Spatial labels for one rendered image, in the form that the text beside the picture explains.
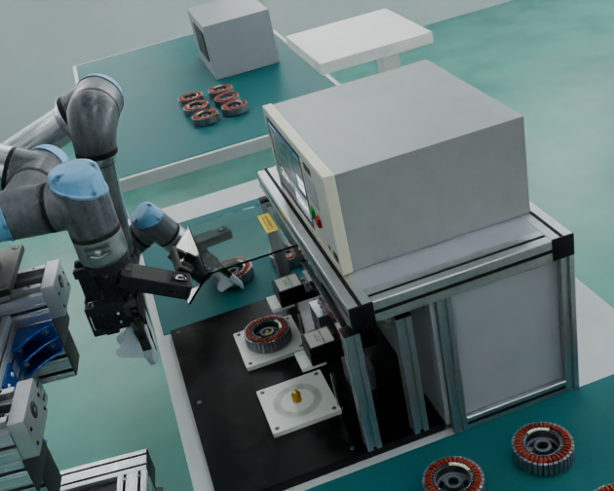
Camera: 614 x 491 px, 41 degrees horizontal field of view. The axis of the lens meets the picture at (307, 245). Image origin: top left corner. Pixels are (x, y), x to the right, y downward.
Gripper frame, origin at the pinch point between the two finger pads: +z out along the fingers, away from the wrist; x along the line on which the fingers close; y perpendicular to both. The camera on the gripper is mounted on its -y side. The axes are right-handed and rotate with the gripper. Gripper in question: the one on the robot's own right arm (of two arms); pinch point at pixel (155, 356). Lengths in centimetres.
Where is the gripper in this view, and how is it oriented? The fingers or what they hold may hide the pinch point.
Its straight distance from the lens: 139.1
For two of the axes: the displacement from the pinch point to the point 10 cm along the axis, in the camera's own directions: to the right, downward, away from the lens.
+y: -9.7, 2.4, -0.4
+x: 1.5, 4.7, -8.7
